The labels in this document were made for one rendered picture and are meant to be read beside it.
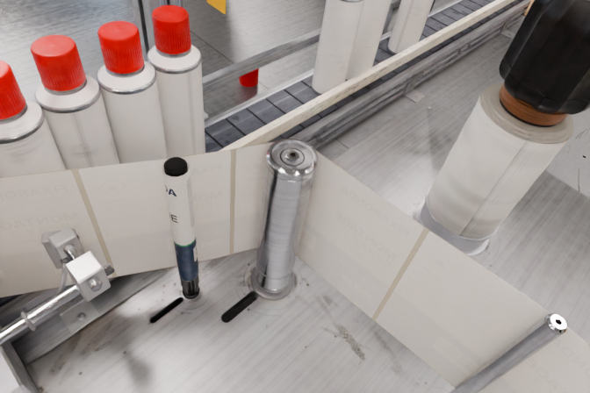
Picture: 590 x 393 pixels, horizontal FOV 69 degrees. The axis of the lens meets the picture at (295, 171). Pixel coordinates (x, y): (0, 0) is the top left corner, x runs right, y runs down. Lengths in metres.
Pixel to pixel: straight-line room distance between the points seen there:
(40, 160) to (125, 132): 0.08
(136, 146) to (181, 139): 0.06
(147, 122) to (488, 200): 0.34
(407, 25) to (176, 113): 0.46
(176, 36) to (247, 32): 0.50
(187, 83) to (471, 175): 0.29
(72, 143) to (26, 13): 0.60
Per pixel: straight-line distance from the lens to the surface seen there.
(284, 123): 0.57
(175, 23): 0.42
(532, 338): 0.32
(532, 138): 0.42
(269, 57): 0.61
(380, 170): 0.59
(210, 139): 0.59
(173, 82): 0.45
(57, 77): 0.40
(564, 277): 0.60
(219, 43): 0.88
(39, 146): 0.41
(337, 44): 0.63
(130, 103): 0.43
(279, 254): 0.39
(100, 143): 0.44
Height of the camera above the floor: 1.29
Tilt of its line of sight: 47 degrees down
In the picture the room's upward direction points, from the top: 10 degrees clockwise
